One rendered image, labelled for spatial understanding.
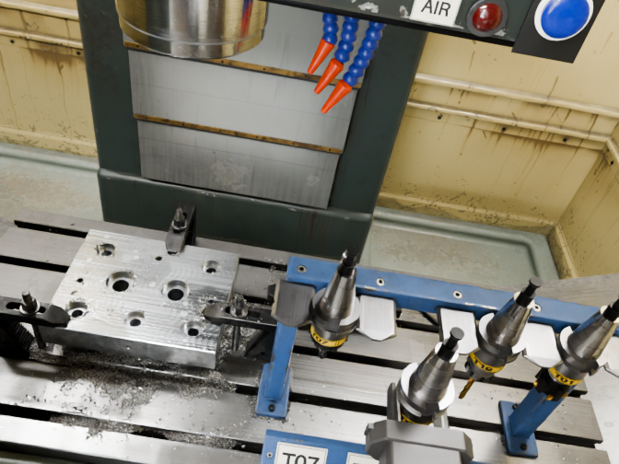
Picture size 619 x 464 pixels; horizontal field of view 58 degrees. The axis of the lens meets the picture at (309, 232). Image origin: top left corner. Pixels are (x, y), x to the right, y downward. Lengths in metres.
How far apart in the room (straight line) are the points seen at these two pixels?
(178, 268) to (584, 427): 0.80
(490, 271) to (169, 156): 1.05
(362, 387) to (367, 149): 0.54
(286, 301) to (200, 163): 0.66
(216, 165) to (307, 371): 0.54
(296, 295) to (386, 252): 1.04
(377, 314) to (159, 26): 0.43
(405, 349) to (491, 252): 0.84
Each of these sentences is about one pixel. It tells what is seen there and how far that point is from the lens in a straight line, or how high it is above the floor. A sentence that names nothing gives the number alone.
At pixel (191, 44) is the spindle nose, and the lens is 0.59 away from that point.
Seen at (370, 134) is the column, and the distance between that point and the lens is 1.26.
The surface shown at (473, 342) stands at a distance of 0.76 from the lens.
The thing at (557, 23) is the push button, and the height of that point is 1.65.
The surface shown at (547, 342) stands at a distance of 0.81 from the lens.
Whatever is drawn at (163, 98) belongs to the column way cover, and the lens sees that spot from 1.24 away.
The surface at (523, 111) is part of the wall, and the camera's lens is 1.70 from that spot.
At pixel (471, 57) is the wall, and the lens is 1.59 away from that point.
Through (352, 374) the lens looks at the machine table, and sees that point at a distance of 1.06.
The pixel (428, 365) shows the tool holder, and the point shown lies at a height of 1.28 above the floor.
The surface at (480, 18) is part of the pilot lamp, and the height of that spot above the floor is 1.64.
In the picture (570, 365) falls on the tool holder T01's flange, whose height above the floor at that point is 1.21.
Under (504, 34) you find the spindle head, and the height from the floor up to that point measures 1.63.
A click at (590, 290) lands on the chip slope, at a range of 1.58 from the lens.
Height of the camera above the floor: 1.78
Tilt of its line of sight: 43 degrees down
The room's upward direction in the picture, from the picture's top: 12 degrees clockwise
